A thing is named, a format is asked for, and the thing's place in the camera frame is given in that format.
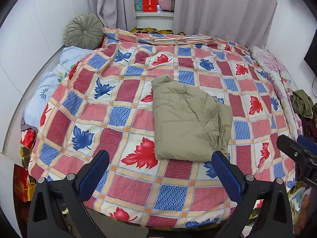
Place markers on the brown patterned cloth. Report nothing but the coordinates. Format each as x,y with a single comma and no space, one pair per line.
315,112

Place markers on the beige puffer jacket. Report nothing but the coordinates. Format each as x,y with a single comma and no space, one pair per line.
183,124

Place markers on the red gift bag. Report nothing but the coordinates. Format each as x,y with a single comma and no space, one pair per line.
28,138

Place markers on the black monitor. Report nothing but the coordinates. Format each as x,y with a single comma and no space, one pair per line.
311,59

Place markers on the yellow green plaid cloth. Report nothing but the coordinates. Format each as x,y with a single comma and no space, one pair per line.
26,157

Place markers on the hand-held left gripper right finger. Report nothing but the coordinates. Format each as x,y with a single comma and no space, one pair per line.
226,176

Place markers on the red patterned bag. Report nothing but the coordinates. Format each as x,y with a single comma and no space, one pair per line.
23,186

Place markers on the round green pleated cushion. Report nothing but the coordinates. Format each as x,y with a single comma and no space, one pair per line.
84,31

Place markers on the leaf print checked quilt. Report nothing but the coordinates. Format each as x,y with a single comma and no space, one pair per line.
118,109

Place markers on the yellow patterned bedsheet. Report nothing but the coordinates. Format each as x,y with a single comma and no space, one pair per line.
148,30

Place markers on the maroon garment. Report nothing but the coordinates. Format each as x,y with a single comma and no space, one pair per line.
309,129

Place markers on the grey curtain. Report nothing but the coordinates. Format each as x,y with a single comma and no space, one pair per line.
111,2
223,7

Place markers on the olive green cloth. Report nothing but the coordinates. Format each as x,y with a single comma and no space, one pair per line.
302,103

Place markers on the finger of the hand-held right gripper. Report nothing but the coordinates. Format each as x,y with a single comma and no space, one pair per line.
294,151
307,142

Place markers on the pink floral blanket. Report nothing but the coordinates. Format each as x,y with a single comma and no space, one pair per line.
275,69

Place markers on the blue printed bag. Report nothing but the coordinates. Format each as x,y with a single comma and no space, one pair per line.
297,198

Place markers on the light blue floral sheet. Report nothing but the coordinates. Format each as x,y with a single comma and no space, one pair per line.
47,86

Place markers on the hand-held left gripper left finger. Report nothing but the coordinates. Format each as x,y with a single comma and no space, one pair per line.
95,176

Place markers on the white windowsill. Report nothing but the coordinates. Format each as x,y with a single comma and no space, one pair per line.
154,18

